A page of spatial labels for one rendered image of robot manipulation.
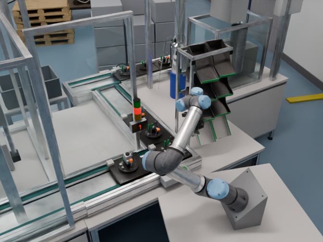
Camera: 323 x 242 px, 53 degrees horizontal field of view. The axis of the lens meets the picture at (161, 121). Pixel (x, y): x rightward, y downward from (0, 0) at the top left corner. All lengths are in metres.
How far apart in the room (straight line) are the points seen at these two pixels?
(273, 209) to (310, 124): 2.64
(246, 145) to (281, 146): 1.55
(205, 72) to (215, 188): 0.80
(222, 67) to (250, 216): 1.01
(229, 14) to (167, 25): 1.88
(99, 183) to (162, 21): 3.09
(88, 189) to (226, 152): 1.10
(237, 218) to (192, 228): 0.28
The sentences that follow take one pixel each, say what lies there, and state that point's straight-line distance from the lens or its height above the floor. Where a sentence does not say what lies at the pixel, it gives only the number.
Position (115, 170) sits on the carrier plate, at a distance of 2.30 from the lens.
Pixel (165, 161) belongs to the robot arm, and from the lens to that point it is 1.67.
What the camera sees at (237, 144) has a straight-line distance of 2.73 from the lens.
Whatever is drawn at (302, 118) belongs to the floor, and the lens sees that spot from 4.87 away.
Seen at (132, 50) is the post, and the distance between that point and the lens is 2.05.
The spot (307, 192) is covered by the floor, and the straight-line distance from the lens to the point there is 3.75.
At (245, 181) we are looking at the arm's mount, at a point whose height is 1.07.
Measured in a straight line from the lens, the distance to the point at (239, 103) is 3.47.
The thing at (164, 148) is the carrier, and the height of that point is 0.99.
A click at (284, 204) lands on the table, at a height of 0.86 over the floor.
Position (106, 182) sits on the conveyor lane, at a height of 0.92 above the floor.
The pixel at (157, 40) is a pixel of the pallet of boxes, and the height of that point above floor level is 0.78.
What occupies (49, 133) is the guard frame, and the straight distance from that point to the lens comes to 1.66.
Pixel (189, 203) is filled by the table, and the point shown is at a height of 0.86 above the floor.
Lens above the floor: 2.54
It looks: 35 degrees down
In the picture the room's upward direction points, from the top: straight up
